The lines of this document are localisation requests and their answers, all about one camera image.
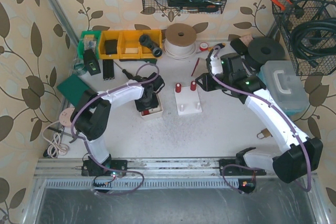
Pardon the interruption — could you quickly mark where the long red spring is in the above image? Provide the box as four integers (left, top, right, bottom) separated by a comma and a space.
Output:
142, 110, 150, 115

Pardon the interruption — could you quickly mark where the coiled white cord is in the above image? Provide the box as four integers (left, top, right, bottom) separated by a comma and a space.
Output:
41, 121, 70, 158

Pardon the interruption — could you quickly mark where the black pipe fitting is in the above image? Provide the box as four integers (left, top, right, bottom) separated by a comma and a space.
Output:
139, 34, 163, 58

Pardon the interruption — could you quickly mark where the brass padlock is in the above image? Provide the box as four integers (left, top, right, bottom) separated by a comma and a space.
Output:
257, 129, 272, 139

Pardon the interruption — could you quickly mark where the right wire basket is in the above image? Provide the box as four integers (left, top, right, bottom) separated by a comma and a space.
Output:
272, 0, 335, 76

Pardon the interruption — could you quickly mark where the white peg board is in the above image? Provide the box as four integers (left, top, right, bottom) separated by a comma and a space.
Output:
174, 86, 203, 115

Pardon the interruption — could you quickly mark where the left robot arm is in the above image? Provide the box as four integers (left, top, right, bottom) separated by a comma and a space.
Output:
70, 69, 165, 164

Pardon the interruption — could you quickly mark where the black green device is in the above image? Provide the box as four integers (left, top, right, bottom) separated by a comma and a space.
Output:
83, 49, 101, 76

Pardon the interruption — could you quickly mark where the yellow plastic bin trio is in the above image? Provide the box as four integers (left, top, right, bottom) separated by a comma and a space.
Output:
98, 29, 163, 60

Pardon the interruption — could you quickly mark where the small hammer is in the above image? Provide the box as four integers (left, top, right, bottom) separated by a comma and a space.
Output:
47, 126, 78, 143

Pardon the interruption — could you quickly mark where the black rectangular block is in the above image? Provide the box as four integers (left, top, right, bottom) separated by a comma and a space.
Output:
102, 59, 114, 81

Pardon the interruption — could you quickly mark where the black pouch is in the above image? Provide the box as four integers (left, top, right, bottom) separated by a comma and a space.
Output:
230, 38, 248, 56

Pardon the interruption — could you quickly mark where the beige work glove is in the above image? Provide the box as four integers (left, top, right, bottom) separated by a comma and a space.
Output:
191, 58, 200, 77

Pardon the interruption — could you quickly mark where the clear teal storage box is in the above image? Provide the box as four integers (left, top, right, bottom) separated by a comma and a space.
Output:
258, 60, 309, 116

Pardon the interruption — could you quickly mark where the medium red spring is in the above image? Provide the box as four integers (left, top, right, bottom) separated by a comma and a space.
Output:
190, 81, 197, 91

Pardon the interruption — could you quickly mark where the red tape roll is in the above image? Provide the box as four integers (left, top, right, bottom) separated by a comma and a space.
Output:
199, 42, 208, 51

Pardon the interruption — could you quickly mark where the cream plastic tray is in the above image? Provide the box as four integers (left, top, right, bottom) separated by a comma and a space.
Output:
141, 95, 163, 121

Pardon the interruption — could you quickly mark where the black filament spool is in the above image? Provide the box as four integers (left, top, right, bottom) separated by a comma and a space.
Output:
245, 37, 286, 71

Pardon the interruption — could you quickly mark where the coiled black hose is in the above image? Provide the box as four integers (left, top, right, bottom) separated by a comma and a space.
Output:
290, 18, 336, 67

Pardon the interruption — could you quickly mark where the green plastic bin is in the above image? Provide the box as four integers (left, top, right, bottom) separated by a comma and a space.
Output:
77, 31, 101, 59

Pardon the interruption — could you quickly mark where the short red spring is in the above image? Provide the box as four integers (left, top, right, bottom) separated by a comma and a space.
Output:
175, 83, 182, 93

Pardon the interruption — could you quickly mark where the white cable spool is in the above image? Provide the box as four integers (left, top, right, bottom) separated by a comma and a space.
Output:
164, 23, 197, 60

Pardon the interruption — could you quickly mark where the yellow black screwdriver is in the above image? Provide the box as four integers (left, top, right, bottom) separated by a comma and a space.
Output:
196, 43, 226, 54

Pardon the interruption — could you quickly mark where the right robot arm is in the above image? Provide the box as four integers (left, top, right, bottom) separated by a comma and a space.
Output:
196, 45, 323, 184

